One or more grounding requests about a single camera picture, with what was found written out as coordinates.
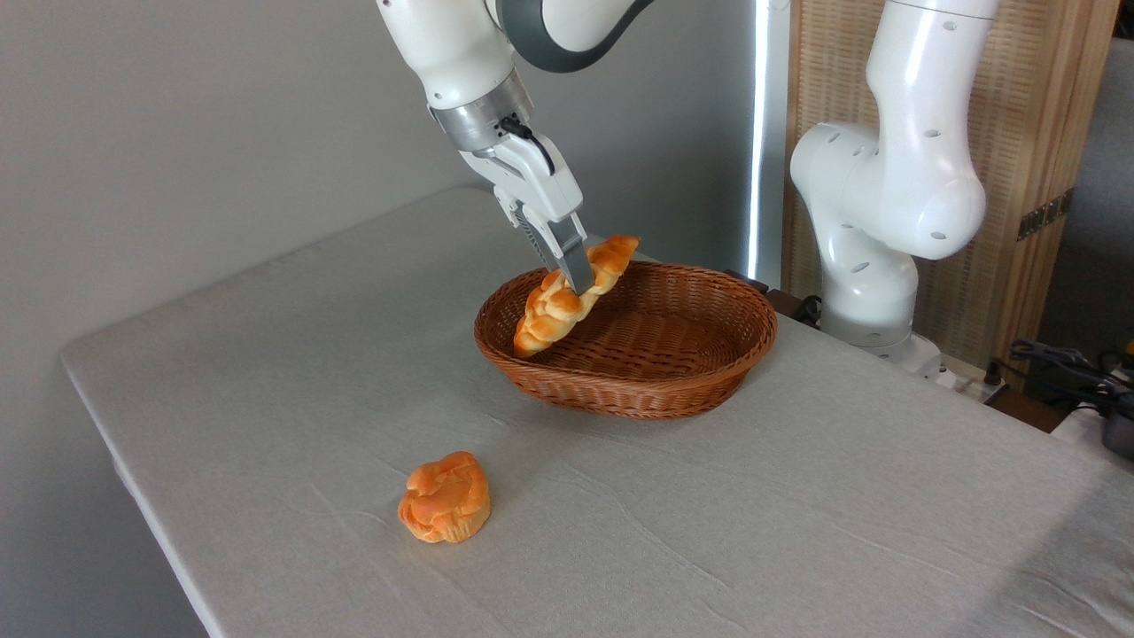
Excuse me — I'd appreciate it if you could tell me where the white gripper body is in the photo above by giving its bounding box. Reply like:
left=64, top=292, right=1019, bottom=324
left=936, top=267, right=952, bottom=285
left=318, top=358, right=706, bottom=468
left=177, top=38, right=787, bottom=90
left=458, top=131, right=586, bottom=227

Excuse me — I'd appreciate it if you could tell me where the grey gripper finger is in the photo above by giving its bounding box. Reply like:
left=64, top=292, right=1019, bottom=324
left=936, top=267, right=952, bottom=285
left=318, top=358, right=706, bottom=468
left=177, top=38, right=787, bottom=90
left=544, top=211, right=597, bottom=297
left=493, top=184, right=555, bottom=272

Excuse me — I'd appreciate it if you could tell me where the long braided bread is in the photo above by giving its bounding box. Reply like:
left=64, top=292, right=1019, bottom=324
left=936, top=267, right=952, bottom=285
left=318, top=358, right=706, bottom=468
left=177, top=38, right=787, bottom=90
left=512, top=234, right=642, bottom=360

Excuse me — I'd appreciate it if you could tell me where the brown wicker basket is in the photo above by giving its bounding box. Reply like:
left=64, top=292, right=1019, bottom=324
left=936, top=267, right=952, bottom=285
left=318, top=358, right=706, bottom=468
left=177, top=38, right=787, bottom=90
left=472, top=260, right=780, bottom=421

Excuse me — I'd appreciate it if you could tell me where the round orange bread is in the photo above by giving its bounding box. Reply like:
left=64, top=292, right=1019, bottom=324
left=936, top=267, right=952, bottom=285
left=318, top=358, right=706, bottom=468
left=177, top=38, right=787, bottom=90
left=397, top=450, right=493, bottom=545

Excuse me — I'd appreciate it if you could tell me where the black table clamp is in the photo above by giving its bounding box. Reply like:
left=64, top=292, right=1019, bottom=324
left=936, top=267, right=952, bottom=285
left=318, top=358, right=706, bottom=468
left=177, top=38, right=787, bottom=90
left=725, top=268, right=823, bottom=327

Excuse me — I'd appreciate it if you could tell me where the white vertical light strip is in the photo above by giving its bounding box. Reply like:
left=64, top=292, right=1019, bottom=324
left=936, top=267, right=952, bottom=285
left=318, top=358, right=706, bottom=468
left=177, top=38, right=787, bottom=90
left=746, top=0, right=792, bottom=290

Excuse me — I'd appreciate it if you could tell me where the grey tablecloth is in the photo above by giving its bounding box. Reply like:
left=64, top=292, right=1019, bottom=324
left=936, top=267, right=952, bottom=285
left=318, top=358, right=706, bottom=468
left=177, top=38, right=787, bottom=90
left=59, top=184, right=1134, bottom=638

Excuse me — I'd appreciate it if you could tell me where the white power strip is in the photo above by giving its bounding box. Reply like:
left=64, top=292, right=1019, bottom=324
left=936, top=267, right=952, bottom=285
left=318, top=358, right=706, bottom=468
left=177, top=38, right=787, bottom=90
left=921, top=351, right=1013, bottom=401

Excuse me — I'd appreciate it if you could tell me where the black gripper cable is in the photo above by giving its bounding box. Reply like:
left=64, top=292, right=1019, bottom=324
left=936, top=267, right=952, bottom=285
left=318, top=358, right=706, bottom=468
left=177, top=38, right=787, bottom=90
left=498, top=116, right=557, bottom=177

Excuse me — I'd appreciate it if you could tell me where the black cable bundle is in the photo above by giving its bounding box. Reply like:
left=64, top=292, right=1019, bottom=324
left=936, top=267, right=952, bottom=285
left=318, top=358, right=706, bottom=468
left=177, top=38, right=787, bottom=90
left=987, top=338, right=1134, bottom=419

